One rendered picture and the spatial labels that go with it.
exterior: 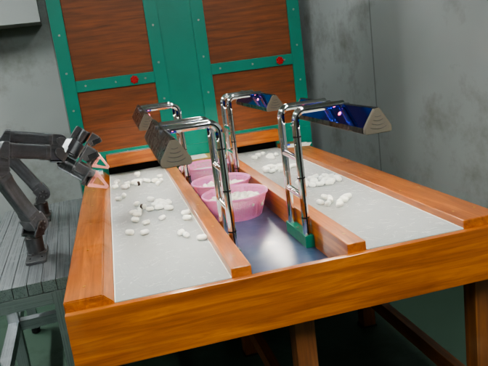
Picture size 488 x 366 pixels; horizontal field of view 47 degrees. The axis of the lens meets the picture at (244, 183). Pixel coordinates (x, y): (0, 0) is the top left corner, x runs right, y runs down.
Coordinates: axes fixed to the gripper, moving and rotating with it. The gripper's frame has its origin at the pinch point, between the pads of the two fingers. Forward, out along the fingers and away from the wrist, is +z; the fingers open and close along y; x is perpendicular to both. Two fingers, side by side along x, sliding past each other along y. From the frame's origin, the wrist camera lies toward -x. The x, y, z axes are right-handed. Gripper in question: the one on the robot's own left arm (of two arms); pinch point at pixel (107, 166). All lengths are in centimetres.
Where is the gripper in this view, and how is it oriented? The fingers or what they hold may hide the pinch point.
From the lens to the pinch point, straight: 276.8
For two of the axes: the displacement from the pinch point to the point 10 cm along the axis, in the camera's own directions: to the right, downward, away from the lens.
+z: 8.2, 4.9, 3.0
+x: -5.3, 8.5, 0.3
